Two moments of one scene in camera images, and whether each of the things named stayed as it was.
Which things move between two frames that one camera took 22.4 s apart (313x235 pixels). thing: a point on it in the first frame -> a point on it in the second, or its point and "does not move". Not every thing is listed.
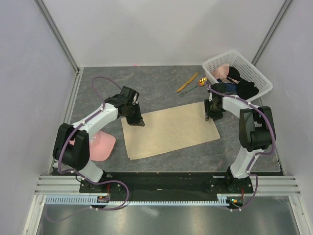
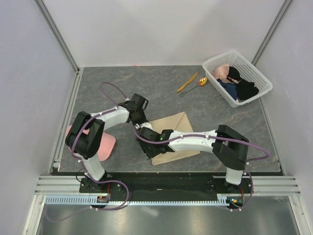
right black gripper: [207, 113] -> [148, 153]
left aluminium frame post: [54, 28] does not move
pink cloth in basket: [220, 71] does not move
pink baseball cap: [101, 144] does not move
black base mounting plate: [167, 184] does not move
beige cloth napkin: [167, 129] -> [178, 122]
